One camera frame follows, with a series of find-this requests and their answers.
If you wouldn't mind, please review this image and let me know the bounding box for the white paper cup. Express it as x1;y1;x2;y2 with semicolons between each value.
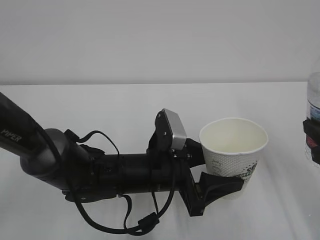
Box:
199;117;269;200

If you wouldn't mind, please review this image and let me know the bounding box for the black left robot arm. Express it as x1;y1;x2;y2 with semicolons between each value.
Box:
0;95;244;217

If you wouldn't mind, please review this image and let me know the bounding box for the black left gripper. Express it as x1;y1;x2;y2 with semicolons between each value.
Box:
146;138;244;217

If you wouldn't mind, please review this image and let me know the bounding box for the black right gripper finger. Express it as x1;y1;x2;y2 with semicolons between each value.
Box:
303;119;320;165

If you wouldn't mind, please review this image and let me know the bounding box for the clear water bottle red label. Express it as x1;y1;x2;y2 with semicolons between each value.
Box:
305;62;320;167

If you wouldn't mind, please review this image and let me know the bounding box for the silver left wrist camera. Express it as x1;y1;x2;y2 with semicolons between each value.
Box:
148;108;187;152

